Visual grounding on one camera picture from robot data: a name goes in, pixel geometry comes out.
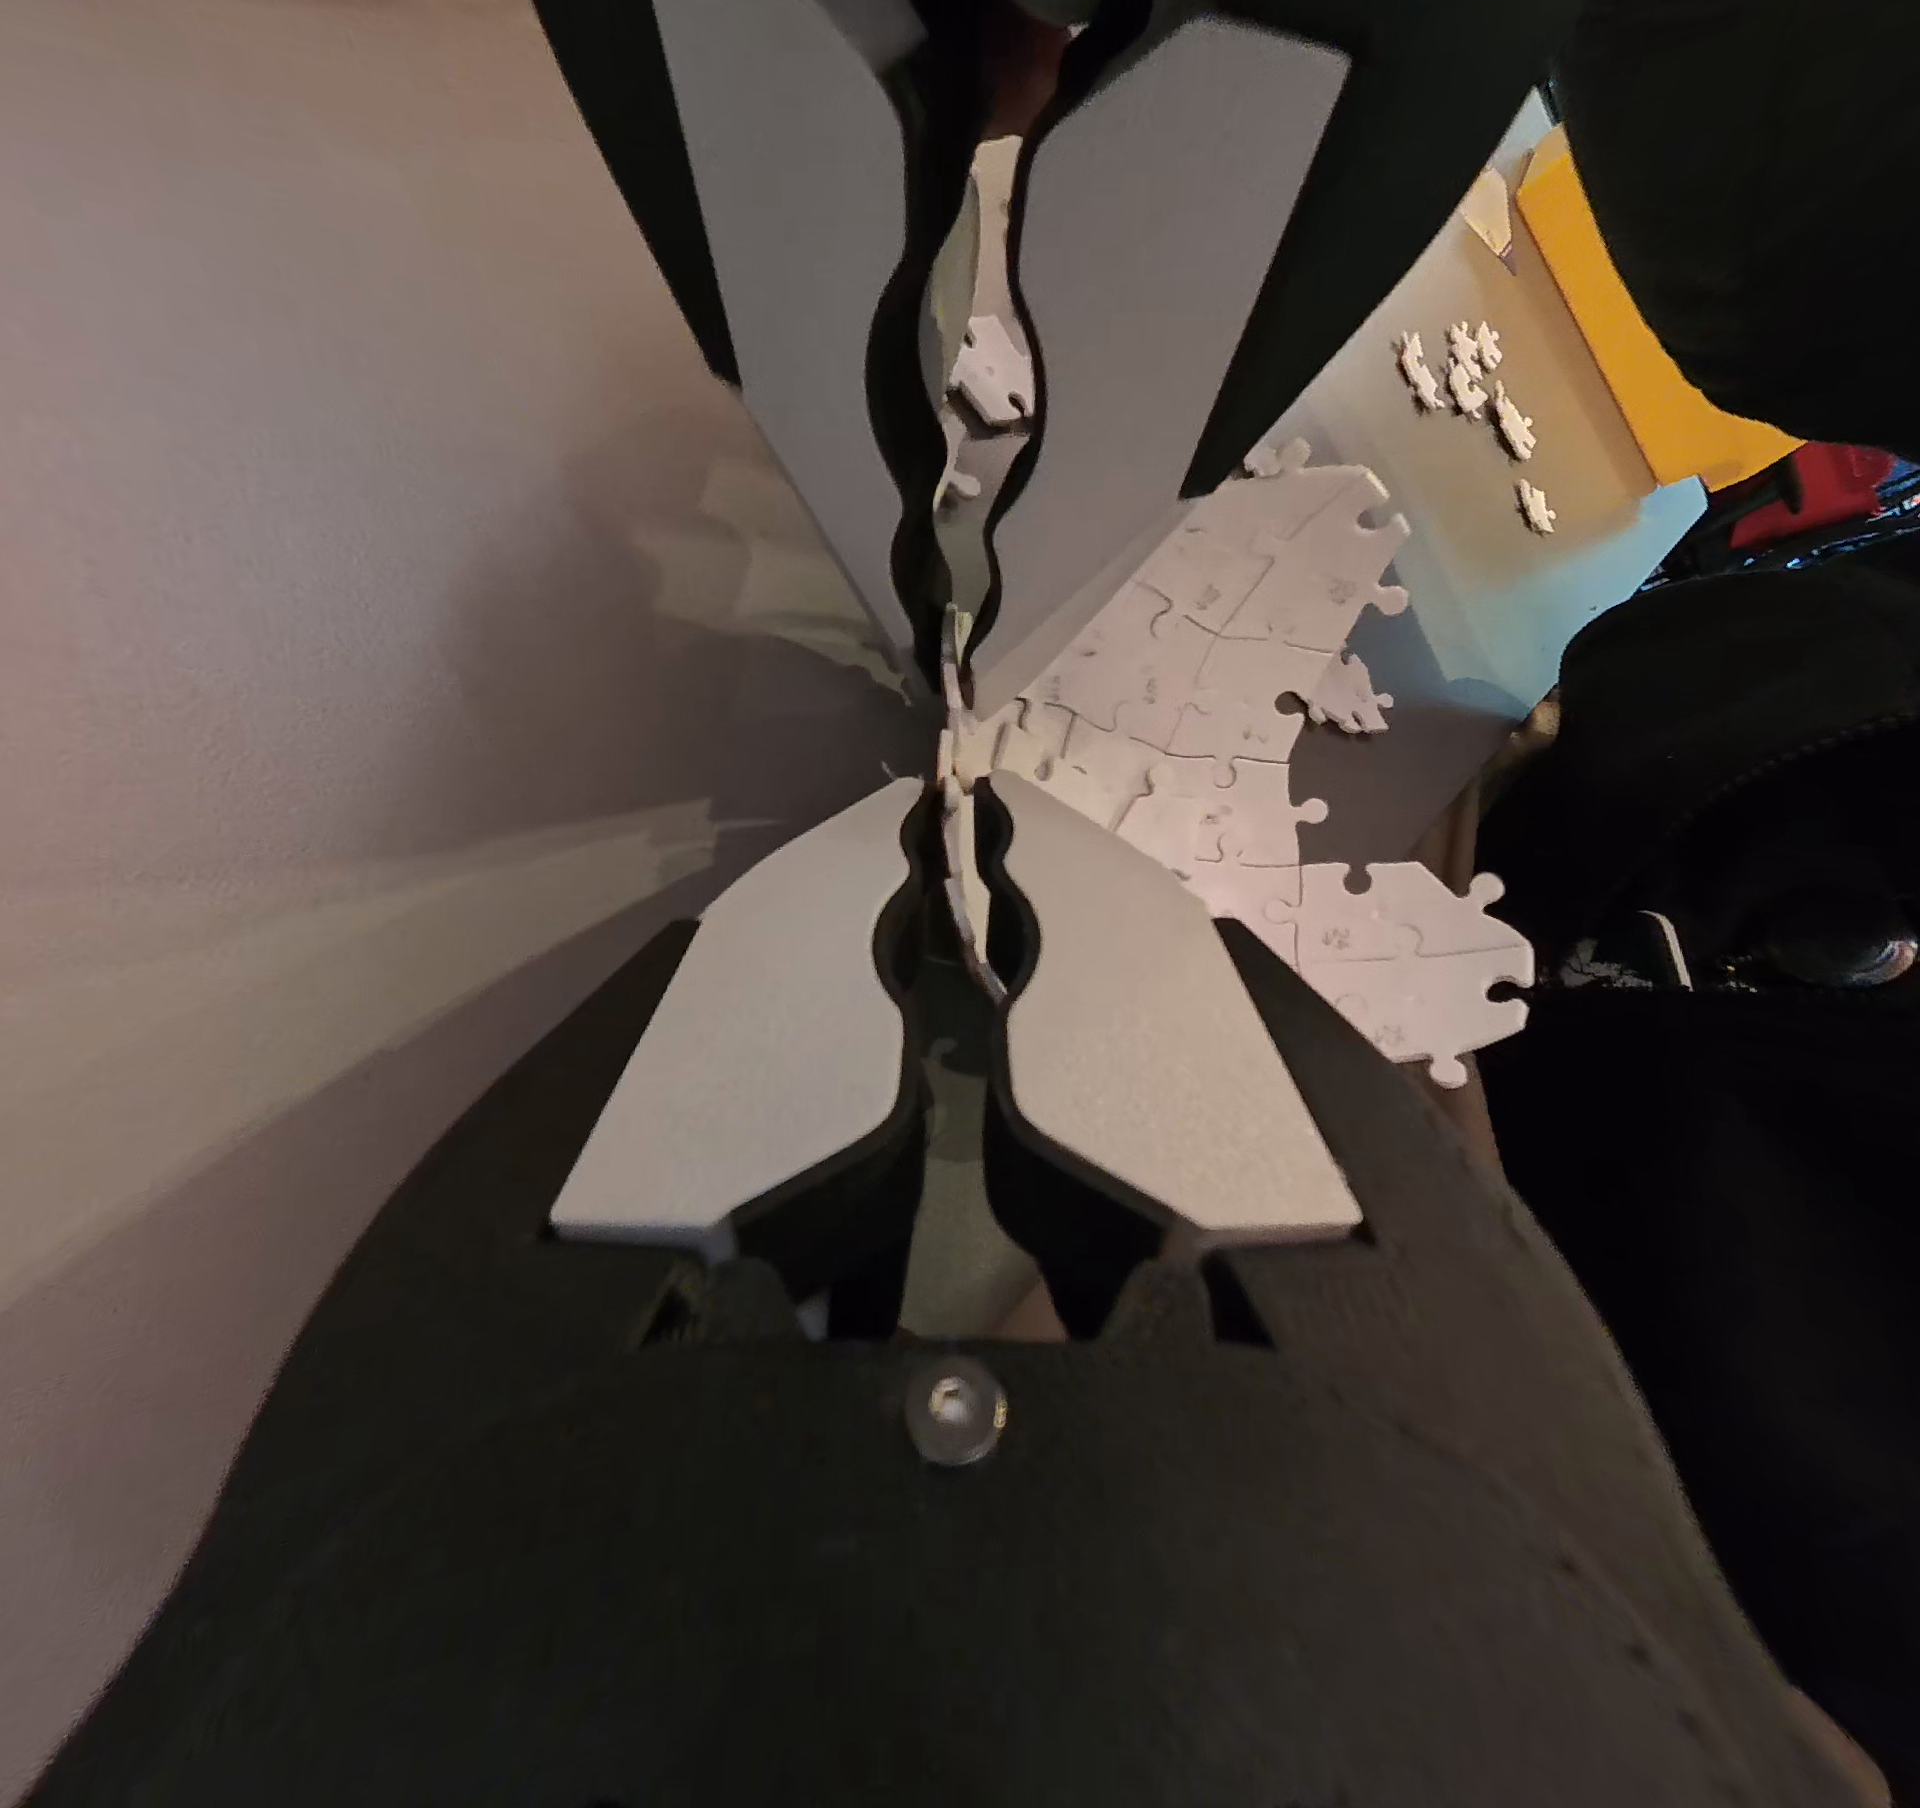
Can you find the yellow plastic bin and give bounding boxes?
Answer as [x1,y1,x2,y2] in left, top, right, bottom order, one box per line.
[1511,127,1810,487]

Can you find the person's right forearm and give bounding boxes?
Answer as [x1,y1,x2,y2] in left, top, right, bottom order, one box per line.
[1555,0,1920,446]

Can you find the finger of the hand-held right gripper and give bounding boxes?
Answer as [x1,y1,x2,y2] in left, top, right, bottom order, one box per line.
[960,14,1353,707]
[639,0,951,707]

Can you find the red object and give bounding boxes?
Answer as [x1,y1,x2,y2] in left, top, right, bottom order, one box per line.
[1733,439,1900,548]

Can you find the white puzzle pieces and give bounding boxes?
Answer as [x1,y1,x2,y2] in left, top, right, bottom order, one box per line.
[937,150,1561,536]

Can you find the partly built white puzzle ball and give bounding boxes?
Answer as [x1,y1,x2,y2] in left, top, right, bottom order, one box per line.
[934,436,1538,1089]

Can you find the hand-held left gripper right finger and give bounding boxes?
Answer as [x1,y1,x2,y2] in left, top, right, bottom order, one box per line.
[972,773,1371,1247]

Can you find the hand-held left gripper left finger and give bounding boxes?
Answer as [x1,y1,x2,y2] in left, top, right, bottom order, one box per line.
[548,775,942,1253]

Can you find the person's tan trouser leg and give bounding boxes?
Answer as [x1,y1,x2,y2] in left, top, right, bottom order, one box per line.
[1431,727,1549,925]

